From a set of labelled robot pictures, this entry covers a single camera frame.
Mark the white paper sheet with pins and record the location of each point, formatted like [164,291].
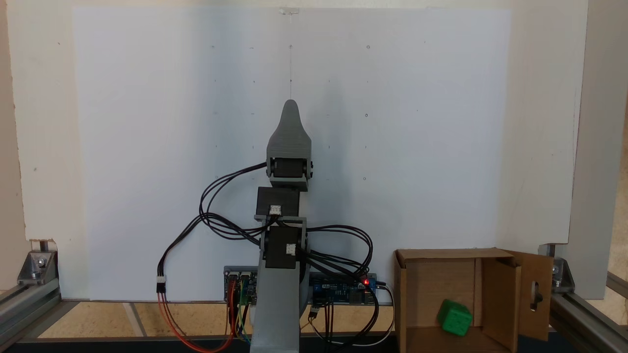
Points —
[171,122]

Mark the grey wedge-shaped fixed gripper finger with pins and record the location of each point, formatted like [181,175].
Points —
[289,135]

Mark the aluminium frame rail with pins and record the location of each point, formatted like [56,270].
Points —
[588,314]
[24,309]

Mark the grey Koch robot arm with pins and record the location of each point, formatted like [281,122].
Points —
[277,304]

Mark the small circuit board with headers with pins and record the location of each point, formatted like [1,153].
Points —
[240,287]

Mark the blue circuit board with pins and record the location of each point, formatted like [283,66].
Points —
[338,289]

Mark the open cardboard box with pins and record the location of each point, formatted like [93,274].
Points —
[441,274]

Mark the green die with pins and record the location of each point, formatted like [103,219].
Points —
[455,317]

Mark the metal corner bracket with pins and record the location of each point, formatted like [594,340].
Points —
[38,267]
[559,272]

